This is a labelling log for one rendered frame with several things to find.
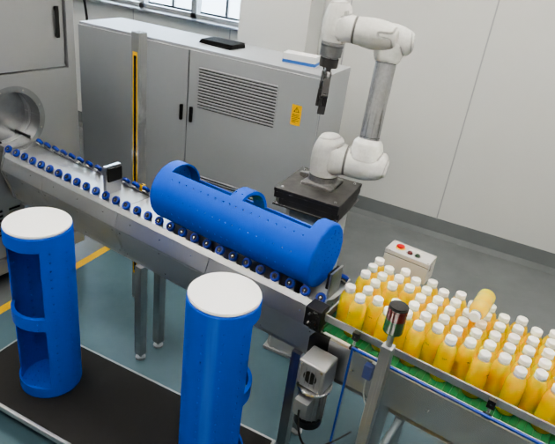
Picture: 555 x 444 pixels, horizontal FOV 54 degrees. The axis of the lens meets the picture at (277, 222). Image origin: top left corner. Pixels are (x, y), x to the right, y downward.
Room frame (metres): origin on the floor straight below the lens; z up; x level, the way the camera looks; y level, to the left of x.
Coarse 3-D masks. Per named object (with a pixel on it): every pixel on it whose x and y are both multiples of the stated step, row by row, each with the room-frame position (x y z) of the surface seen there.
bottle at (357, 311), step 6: (354, 300) 1.70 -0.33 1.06; (354, 306) 1.69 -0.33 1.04; (360, 306) 1.69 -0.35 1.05; (348, 312) 1.70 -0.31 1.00; (354, 312) 1.68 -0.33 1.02; (360, 312) 1.68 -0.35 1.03; (348, 318) 1.69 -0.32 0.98; (354, 318) 1.68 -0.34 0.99; (360, 318) 1.68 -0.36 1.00; (354, 324) 1.68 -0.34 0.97; (360, 324) 1.68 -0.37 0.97; (348, 336) 1.68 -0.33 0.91
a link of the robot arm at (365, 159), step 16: (400, 32) 2.67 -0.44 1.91; (400, 48) 2.66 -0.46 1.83; (384, 64) 2.67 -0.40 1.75; (384, 80) 2.66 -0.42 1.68; (368, 96) 2.69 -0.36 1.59; (384, 96) 2.65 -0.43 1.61; (368, 112) 2.65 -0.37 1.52; (384, 112) 2.66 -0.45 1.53; (368, 128) 2.63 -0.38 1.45; (352, 144) 2.65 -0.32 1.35; (368, 144) 2.59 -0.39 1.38; (352, 160) 2.59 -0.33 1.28; (368, 160) 2.57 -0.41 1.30; (384, 160) 2.59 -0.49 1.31; (352, 176) 2.61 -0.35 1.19; (368, 176) 2.57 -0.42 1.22; (384, 176) 2.61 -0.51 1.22
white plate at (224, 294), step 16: (224, 272) 1.81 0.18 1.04; (192, 288) 1.67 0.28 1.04; (208, 288) 1.69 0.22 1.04; (224, 288) 1.70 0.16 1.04; (240, 288) 1.71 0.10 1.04; (256, 288) 1.73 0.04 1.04; (192, 304) 1.59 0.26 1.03; (208, 304) 1.59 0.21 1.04; (224, 304) 1.60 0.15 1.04; (240, 304) 1.61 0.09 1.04; (256, 304) 1.63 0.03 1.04
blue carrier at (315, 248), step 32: (160, 192) 2.24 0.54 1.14; (192, 192) 2.18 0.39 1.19; (224, 192) 2.39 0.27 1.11; (256, 192) 2.19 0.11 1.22; (192, 224) 2.14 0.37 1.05; (224, 224) 2.05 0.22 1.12; (256, 224) 1.99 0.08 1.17; (288, 224) 1.96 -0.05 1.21; (320, 224) 1.95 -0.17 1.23; (256, 256) 1.96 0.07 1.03; (288, 256) 1.87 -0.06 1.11; (320, 256) 1.89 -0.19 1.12
